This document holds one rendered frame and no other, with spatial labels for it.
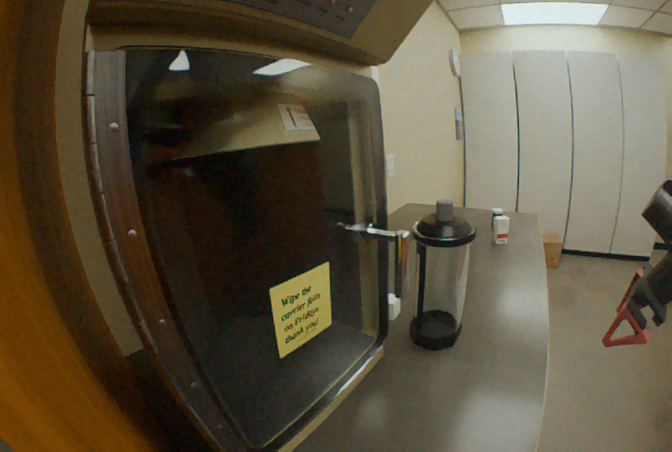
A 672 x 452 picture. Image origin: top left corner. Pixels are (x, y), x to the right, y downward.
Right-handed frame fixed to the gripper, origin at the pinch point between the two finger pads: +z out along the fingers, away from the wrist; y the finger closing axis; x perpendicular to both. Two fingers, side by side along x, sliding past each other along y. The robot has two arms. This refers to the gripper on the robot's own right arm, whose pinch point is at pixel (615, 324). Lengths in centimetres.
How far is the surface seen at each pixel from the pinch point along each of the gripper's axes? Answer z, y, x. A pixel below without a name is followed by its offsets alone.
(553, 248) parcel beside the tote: 119, -219, -39
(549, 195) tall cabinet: 92, -247, -82
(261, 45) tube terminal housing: -20, 40, -37
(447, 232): 2.5, 15.9, -29.2
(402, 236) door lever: -2.2, 27.1, -27.7
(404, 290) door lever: 3.8, 26.9, -23.9
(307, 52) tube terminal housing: -19, 36, -39
